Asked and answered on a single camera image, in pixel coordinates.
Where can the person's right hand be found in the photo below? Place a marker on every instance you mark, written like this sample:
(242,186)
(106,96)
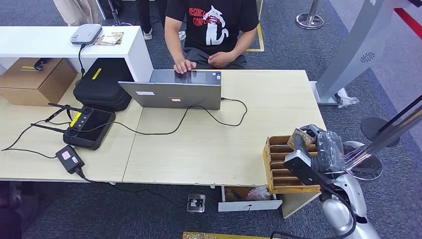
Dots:
(184,66)

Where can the metal floor socket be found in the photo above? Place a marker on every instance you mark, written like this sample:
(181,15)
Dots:
(196,202)

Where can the brown cardboard box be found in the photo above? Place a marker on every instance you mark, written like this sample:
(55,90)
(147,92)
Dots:
(29,84)

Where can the person's left hand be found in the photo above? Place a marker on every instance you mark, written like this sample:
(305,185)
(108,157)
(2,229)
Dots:
(221,59)

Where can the person in dark trousers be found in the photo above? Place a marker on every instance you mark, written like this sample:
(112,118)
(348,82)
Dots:
(146,16)

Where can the wooden slotted card holder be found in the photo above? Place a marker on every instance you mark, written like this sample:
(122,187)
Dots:
(280,179)

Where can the person's hand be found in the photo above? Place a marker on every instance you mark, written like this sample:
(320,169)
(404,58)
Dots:
(184,66)
(221,59)

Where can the yellow patterned floor mat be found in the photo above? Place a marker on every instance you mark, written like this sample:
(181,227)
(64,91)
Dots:
(217,236)

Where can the grey router box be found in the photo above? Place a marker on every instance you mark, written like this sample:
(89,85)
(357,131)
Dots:
(86,34)

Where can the black zip carrying case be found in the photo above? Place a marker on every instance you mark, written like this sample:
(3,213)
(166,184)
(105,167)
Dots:
(102,85)

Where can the black remote controller with antennas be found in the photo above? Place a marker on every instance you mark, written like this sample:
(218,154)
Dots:
(87,130)

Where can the chrome stanchion with round base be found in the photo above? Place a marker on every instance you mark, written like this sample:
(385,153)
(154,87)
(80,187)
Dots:
(309,19)

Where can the brown patterned card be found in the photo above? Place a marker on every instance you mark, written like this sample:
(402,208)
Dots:
(300,138)

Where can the black item on cardboard box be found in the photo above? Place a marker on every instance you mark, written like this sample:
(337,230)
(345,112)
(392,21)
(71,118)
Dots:
(42,62)

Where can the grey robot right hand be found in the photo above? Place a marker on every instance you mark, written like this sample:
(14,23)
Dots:
(329,151)

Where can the stack of printed cards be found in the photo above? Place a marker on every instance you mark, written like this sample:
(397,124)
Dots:
(110,39)

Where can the black stanchion with round base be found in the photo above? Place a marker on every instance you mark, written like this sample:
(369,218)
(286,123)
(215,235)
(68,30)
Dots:
(371,127)

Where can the white counter shelf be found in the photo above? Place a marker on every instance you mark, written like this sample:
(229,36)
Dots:
(49,41)

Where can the grey entrance gate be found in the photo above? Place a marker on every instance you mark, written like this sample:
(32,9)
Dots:
(359,43)

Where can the white desk drawer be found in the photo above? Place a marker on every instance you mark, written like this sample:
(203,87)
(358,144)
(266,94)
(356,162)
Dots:
(249,205)

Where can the grey laptop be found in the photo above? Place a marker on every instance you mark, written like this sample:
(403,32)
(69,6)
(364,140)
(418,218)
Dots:
(178,94)

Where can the black power adapter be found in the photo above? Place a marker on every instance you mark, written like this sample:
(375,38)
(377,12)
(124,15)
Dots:
(70,159)

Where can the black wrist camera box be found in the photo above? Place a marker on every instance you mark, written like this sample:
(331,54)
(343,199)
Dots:
(305,166)

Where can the person in beige trousers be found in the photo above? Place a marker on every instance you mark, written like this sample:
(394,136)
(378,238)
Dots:
(75,11)

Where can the clear plastic wrap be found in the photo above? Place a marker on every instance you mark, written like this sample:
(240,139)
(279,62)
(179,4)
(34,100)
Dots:
(347,100)

